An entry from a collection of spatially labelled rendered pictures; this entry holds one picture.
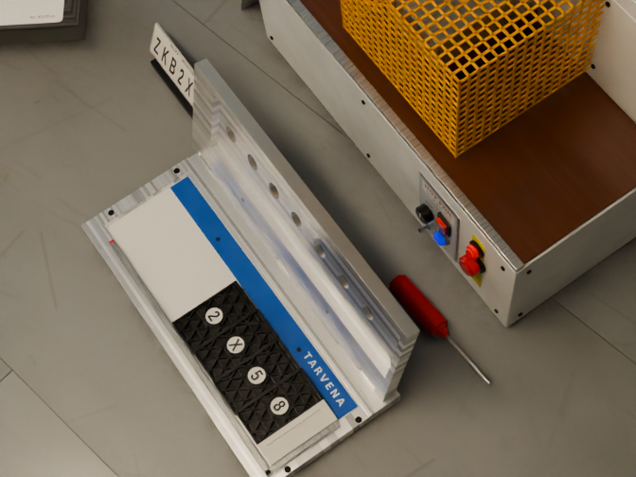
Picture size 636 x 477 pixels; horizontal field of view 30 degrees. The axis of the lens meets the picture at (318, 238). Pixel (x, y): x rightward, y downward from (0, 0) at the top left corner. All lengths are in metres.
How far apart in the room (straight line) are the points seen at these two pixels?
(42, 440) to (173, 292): 0.25
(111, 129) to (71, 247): 0.18
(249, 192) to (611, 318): 0.49
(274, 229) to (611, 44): 0.46
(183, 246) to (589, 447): 0.58
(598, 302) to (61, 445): 0.70
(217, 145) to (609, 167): 0.50
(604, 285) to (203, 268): 0.52
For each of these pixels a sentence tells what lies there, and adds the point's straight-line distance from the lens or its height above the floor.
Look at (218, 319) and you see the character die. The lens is 1.52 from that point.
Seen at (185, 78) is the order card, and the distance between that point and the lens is 1.67.
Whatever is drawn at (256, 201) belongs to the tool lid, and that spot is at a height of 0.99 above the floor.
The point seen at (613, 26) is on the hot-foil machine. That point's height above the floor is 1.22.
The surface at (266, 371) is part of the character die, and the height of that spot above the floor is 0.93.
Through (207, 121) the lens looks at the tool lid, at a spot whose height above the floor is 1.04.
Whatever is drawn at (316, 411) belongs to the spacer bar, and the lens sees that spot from 1.46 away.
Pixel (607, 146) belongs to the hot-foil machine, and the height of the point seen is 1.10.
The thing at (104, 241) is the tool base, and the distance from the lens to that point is 1.60.
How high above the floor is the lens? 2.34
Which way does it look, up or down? 66 degrees down
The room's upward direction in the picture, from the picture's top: 12 degrees counter-clockwise
